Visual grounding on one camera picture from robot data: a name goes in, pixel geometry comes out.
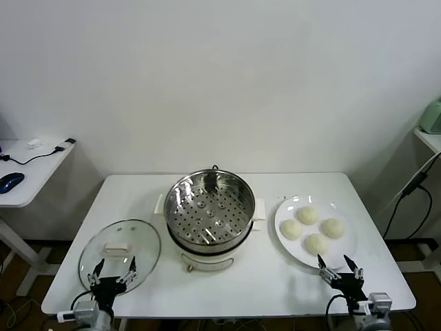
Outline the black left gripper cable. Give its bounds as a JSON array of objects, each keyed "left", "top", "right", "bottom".
[{"left": 70, "top": 290, "right": 96, "bottom": 313}]

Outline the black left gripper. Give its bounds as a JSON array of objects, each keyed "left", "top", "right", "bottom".
[{"left": 88, "top": 256, "right": 138, "bottom": 306}]

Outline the stainless steel steamer basket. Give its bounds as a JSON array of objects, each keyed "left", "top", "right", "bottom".
[{"left": 163, "top": 168, "right": 258, "bottom": 250}]

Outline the white round plate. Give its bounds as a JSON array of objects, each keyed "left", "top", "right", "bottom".
[{"left": 274, "top": 195, "right": 358, "bottom": 270}]

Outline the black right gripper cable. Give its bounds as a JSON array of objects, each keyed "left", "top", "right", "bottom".
[{"left": 325, "top": 294, "right": 349, "bottom": 331}]

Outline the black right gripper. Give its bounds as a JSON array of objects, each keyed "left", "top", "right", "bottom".
[{"left": 317, "top": 254, "right": 368, "bottom": 303}]

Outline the black desk cable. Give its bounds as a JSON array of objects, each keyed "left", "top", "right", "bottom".
[{"left": 0, "top": 146, "right": 65, "bottom": 166}]

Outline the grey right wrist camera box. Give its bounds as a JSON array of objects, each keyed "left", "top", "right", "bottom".
[{"left": 368, "top": 292, "right": 392, "bottom": 318}]

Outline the blue computer mouse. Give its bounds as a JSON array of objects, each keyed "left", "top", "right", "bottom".
[{"left": 0, "top": 172, "right": 25, "bottom": 194}]

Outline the mint green appliance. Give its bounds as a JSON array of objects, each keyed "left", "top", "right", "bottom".
[{"left": 419, "top": 99, "right": 441, "bottom": 135}]

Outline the white steamed baozi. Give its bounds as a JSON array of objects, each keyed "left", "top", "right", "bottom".
[
  {"left": 296, "top": 205, "right": 320, "bottom": 225},
  {"left": 303, "top": 233, "right": 329, "bottom": 257},
  {"left": 280, "top": 219, "right": 304, "bottom": 240},
  {"left": 320, "top": 218, "right": 346, "bottom": 240}
]

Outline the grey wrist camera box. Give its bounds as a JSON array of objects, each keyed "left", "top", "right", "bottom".
[
  {"left": 74, "top": 301, "right": 101, "bottom": 323},
  {"left": 368, "top": 292, "right": 392, "bottom": 318}
]

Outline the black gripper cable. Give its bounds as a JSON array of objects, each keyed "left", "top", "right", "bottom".
[
  {"left": 325, "top": 294, "right": 349, "bottom": 331},
  {"left": 70, "top": 290, "right": 96, "bottom": 313}
]

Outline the white side desk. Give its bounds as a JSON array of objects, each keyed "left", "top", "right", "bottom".
[{"left": 0, "top": 139, "right": 76, "bottom": 297}]

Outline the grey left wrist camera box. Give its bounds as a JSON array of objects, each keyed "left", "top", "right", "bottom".
[{"left": 74, "top": 301, "right": 101, "bottom": 323}]

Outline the black power adapter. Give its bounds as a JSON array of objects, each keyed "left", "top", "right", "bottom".
[{"left": 402, "top": 172, "right": 429, "bottom": 196}]

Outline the white electric cooker pot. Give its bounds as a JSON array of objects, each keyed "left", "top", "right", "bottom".
[{"left": 154, "top": 192, "right": 267, "bottom": 274}]

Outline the glass lid with white handle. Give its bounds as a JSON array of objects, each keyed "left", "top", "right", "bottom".
[{"left": 78, "top": 218, "right": 162, "bottom": 291}]

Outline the black hanging power cable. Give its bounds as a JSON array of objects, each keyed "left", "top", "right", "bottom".
[{"left": 382, "top": 185, "right": 433, "bottom": 241}]

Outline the white hanging cable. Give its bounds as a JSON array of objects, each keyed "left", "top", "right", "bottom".
[{"left": 385, "top": 151, "right": 439, "bottom": 210}]

